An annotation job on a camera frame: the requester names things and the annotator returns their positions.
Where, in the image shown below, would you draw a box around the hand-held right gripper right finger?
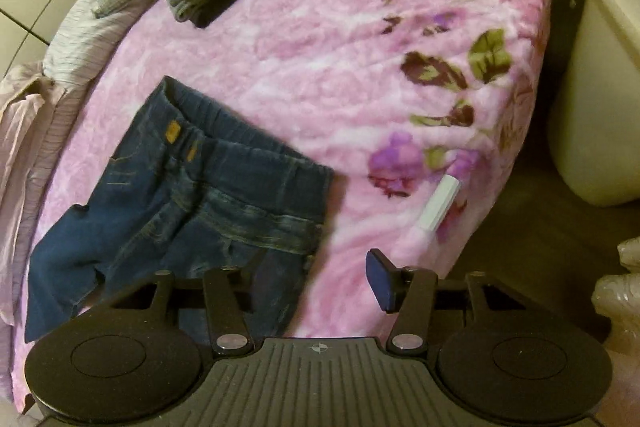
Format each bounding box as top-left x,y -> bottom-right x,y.
365,249 -> 523,354

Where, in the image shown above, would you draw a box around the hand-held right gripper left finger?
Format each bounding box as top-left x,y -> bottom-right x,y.
107,266 -> 262,354

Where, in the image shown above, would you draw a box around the dark blue denim pants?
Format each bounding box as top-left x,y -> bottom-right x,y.
24,76 -> 336,342

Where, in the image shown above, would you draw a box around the white marker pen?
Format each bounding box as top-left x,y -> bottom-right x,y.
418,176 -> 461,232

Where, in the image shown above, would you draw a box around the pink floral blanket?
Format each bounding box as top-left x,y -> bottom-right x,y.
10,0 -> 556,413

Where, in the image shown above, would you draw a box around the clear plastic wrapped bundle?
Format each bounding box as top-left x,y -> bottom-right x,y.
590,239 -> 640,358

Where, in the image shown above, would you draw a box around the pale pink duvet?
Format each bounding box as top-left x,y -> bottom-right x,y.
0,61 -> 76,323

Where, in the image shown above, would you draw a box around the cream plastic bin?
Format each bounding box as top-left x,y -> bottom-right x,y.
552,0 -> 640,208

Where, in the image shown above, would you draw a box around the white striped bed sheet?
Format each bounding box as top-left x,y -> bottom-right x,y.
42,0 -> 146,85

